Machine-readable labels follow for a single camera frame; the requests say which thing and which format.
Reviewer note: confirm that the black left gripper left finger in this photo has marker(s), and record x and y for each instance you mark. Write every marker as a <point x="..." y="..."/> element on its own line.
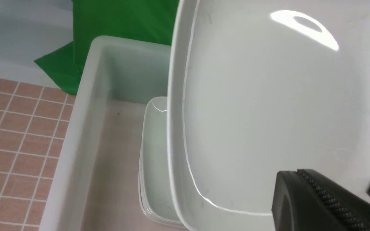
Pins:
<point x="305" y="200"/>

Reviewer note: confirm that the large white square plate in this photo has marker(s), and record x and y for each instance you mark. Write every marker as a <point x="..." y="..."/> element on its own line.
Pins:
<point x="262" y="86"/>

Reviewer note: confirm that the stack of white square plates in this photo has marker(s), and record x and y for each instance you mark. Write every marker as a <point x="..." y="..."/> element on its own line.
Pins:
<point x="154" y="191"/>

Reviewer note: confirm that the large white plastic tub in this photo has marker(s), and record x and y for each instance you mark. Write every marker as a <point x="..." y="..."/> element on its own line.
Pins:
<point x="95" y="185"/>

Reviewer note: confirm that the green backdrop cloth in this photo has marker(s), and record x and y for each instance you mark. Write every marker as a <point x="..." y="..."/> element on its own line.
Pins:
<point x="143" y="20"/>

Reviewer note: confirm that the pink checkered tablecloth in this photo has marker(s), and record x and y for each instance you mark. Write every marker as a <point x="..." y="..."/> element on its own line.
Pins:
<point x="33" y="125"/>

